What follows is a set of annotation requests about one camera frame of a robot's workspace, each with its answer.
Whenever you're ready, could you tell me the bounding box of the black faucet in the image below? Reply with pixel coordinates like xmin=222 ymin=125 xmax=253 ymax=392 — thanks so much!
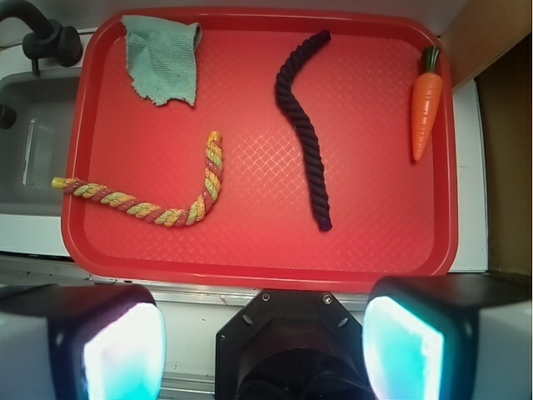
xmin=1 ymin=1 xmax=83 ymax=77

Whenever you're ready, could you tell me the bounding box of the light blue cloth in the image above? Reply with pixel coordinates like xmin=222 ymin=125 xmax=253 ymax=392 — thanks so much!
xmin=121 ymin=15 xmax=202 ymax=107

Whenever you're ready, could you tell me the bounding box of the black sink knob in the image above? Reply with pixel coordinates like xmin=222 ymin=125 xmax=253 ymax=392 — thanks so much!
xmin=0 ymin=104 xmax=17 ymax=129

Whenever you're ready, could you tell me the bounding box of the dark purple rope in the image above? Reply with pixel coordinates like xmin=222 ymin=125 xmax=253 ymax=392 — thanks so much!
xmin=274 ymin=29 xmax=334 ymax=233

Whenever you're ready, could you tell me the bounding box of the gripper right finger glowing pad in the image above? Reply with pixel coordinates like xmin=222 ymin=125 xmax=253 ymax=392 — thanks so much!
xmin=362 ymin=274 xmax=532 ymax=399

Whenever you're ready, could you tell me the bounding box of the yellow and pink rope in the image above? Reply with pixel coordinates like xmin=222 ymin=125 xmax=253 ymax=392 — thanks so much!
xmin=51 ymin=130 xmax=226 ymax=228

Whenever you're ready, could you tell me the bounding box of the red plastic tray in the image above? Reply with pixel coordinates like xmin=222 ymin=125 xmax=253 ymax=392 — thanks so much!
xmin=62 ymin=7 xmax=458 ymax=293

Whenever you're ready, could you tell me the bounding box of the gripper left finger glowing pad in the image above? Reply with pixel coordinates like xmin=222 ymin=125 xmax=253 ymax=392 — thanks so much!
xmin=1 ymin=284 xmax=166 ymax=399

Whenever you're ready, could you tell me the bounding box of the grey sink basin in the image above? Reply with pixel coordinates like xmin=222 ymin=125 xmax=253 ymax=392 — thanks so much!
xmin=1 ymin=68 xmax=81 ymax=217

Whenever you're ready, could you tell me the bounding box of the orange toy carrot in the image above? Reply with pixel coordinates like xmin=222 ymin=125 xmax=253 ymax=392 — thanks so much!
xmin=411 ymin=46 xmax=443 ymax=162

